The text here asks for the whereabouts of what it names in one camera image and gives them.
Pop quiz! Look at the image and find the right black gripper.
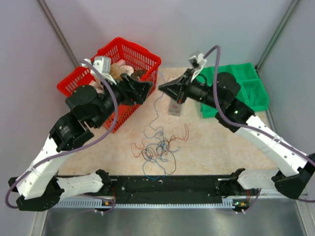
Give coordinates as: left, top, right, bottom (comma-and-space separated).
158, 69, 223, 111

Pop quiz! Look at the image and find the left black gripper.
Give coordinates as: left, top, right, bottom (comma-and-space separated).
92, 73, 153, 129

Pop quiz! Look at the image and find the coloured wire bundle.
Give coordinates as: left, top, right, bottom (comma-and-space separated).
141, 127, 182, 180

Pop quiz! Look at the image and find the dark brown wire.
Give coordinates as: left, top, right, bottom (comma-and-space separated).
246, 83, 260, 104

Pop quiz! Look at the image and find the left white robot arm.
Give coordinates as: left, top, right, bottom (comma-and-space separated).
8, 73, 153, 211

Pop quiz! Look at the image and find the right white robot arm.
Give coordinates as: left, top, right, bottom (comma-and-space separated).
158, 69, 315, 200

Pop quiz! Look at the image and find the white red card box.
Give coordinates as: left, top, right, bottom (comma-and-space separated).
167, 76, 177, 82

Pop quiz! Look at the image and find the dark brown round item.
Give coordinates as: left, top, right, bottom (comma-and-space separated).
130, 70, 147, 81

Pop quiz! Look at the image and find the clear plastic card case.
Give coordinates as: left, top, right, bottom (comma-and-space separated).
168, 99, 183, 117

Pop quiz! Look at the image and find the white pink pouch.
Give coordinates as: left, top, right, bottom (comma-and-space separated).
110, 63, 134, 80

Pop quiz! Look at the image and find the red plastic basket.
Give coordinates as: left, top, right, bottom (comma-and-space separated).
57, 37, 161, 133

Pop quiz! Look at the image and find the pink wrapped pack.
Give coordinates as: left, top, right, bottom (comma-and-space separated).
89, 80, 104, 93

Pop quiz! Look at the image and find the green compartment tray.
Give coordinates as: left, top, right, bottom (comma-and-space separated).
196, 63, 269, 118

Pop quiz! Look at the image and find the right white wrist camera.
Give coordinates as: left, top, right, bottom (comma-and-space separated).
189, 53, 207, 82

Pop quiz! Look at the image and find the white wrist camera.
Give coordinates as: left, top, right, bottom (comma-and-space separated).
81, 56, 117, 85
189, 53, 207, 82

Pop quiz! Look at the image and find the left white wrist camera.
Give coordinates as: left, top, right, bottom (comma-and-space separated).
81, 56, 117, 85

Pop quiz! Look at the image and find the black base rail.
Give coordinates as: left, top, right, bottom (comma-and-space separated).
59, 175, 279, 205

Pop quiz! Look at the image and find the white slotted cable duct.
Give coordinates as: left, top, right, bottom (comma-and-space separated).
54, 198, 114, 208

